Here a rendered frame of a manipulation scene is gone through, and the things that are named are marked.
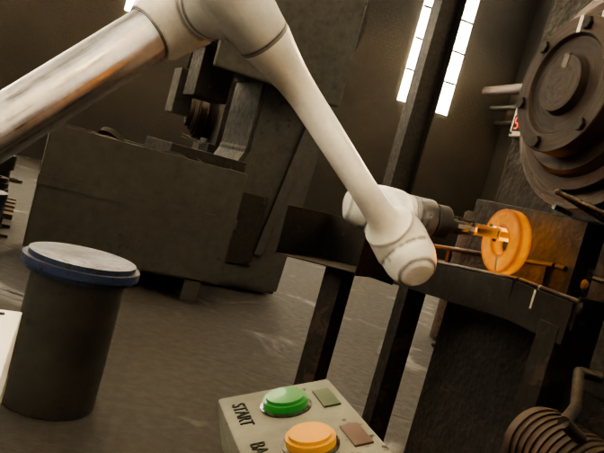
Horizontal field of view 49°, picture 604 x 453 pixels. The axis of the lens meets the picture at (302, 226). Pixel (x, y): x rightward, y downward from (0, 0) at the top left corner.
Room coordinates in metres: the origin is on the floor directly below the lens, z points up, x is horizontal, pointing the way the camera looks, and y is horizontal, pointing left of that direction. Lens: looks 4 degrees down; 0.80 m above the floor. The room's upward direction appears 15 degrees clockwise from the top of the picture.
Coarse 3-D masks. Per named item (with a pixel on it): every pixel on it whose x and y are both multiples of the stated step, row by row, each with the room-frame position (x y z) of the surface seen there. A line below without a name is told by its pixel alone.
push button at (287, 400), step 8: (272, 392) 0.58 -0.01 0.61; (280, 392) 0.58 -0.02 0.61; (288, 392) 0.58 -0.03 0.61; (296, 392) 0.58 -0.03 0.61; (304, 392) 0.59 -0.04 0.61; (264, 400) 0.58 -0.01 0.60; (272, 400) 0.57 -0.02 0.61; (280, 400) 0.57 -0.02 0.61; (288, 400) 0.57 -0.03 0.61; (296, 400) 0.57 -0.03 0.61; (304, 400) 0.57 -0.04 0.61; (264, 408) 0.57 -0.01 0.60; (272, 408) 0.56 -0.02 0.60; (280, 408) 0.56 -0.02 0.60; (288, 408) 0.56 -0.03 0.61; (296, 408) 0.56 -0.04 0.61; (304, 408) 0.57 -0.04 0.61
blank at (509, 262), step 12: (504, 216) 1.57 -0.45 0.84; (516, 216) 1.53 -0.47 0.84; (516, 228) 1.52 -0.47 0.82; (528, 228) 1.51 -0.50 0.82; (492, 240) 1.60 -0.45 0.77; (516, 240) 1.51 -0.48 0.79; (528, 240) 1.50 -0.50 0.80; (492, 252) 1.59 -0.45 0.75; (504, 252) 1.54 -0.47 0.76; (516, 252) 1.50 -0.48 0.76; (528, 252) 1.51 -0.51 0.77; (492, 264) 1.58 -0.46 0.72; (504, 264) 1.53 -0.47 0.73; (516, 264) 1.51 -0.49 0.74
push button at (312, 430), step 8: (304, 424) 0.52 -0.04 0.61; (312, 424) 0.52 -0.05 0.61; (320, 424) 0.52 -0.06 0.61; (288, 432) 0.51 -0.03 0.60; (296, 432) 0.51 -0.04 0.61; (304, 432) 0.51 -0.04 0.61; (312, 432) 0.51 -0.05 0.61; (320, 432) 0.50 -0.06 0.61; (328, 432) 0.50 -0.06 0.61; (288, 440) 0.50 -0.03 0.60; (296, 440) 0.49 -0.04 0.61; (304, 440) 0.49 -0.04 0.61; (312, 440) 0.49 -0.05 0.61; (320, 440) 0.49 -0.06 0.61; (328, 440) 0.50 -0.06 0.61; (288, 448) 0.50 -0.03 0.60; (296, 448) 0.49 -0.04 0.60; (304, 448) 0.49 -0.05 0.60; (312, 448) 0.49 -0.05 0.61; (320, 448) 0.49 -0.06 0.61; (328, 448) 0.49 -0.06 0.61
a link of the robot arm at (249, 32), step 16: (192, 0) 1.18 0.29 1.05; (208, 0) 1.14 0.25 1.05; (224, 0) 1.14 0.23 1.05; (240, 0) 1.14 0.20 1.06; (256, 0) 1.15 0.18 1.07; (272, 0) 1.19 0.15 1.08; (192, 16) 1.21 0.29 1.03; (208, 16) 1.18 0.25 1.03; (224, 16) 1.16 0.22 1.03; (240, 16) 1.15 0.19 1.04; (256, 16) 1.16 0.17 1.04; (272, 16) 1.18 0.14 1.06; (208, 32) 1.22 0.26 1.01; (224, 32) 1.19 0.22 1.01; (240, 32) 1.17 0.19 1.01; (256, 32) 1.17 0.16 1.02; (272, 32) 1.18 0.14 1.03; (240, 48) 1.20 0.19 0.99; (256, 48) 1.19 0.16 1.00
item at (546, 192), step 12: (600, 0) 1.44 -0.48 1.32; (528, 168) 1.51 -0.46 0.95; (528, 180) 1.50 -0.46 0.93; (540, 180) 1.46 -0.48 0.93; (540, 192) 1.45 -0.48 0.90; (552, 192) 1.42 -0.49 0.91; (576, 192) 1.35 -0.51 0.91; (588, 192) 1.32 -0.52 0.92; (600, 192) 1.29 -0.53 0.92; (552, 204) 1.41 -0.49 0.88; (564, 204) 1.37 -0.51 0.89; (600, 204) 1.29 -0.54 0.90
